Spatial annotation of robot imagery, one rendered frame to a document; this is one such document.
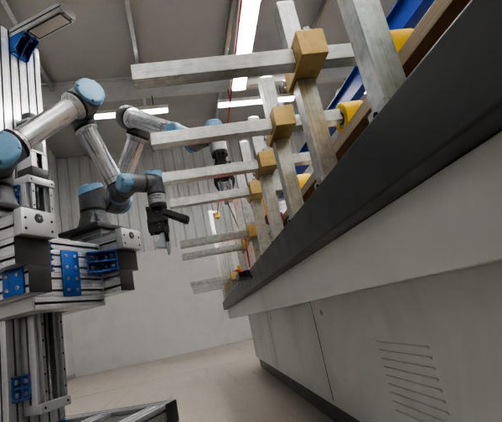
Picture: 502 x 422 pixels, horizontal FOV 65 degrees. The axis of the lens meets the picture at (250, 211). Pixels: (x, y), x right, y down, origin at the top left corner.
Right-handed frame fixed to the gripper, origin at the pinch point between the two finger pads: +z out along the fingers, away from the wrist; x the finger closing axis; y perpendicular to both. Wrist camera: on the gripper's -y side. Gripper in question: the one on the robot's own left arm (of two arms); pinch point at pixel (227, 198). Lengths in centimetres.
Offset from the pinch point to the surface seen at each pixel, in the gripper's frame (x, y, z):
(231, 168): -3, 50, 6
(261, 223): 8.1, 21.3, 17.9
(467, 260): 8, 123, 48
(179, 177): -18, 50, 7
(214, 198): -7.6, 25.1, 6.8
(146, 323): -146, -770, 21
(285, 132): 9, 74, 9
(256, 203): 7.5, 21.3, 10.4
